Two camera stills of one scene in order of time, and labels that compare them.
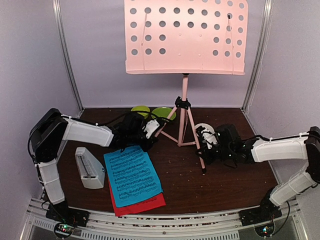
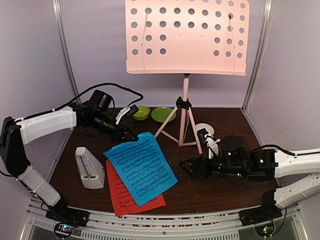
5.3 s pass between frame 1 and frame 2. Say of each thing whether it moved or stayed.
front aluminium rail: stayed
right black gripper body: moved
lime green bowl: stayed
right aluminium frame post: stayed
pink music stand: stayed
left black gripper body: moved
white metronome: stayed
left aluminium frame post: stayed
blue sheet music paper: moved
